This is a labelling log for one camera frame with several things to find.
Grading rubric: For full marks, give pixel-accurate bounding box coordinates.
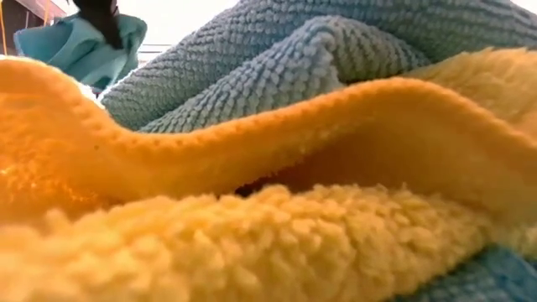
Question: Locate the yellow microfiber towel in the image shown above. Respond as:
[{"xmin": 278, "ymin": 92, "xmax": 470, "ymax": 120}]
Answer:
[{"xmin": 0, "ymin": 45, "xmax": 537, "ymax": 302}]

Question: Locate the teal microfiber towel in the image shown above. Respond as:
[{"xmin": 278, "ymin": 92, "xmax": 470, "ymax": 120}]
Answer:
[{"xmin": 99, "ymin": 0, "xmax": 537, "ymax": 302}]

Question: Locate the white blue-edged bar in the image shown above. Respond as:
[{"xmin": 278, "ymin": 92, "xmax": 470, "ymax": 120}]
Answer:
[{"xmin": 136, "ymin": 41, "xmax": 175, "ymax": 66}]

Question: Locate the light blue cloth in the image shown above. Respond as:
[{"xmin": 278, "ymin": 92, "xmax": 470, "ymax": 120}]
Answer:
[{"xmin": 13, "ymin": 0, "xmax": 149, "ymax": 92}]

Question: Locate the dark brown shelving unit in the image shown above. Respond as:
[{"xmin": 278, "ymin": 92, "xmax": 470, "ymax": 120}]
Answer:
[{"xmin": 0, "ymin": 0, "xmax": 68, "ymax": 56}]

